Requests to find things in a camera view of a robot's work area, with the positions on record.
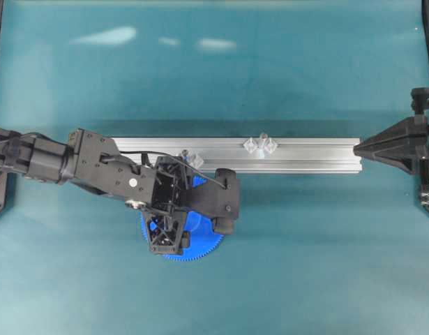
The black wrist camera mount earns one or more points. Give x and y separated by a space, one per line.
219 203

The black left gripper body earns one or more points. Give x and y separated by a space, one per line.
101 169

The large blue plastic gear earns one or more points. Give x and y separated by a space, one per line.
202 238

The clear bracket beside end shaft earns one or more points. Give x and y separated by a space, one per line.
195 161

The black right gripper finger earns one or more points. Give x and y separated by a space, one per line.
396 146

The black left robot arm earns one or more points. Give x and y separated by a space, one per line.
37 157

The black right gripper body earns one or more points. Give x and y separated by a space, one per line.
420 105

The clear bracket beside mid shaft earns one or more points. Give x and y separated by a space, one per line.
270 145
250 145

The silver aluminium extrusion rail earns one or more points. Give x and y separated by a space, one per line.
293 155

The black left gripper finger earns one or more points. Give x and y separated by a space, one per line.
165 234

